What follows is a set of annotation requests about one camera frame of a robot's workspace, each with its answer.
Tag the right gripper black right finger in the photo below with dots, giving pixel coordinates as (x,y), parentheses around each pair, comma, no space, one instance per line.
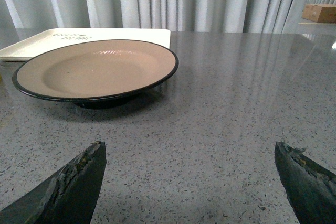
(310,188)

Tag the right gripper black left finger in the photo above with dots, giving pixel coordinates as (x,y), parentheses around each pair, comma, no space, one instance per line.
(68,196)

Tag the tan plate with black rim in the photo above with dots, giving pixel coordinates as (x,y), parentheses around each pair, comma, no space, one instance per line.
(95,73)

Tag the white bear print tray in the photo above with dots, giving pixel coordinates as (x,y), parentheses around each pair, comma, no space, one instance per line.
(59,37)

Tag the brown cardboard box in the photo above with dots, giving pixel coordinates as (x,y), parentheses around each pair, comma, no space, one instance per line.
(319,13)

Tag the grey pleated curtain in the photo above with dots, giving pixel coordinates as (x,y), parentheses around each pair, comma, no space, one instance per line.
(237,16)

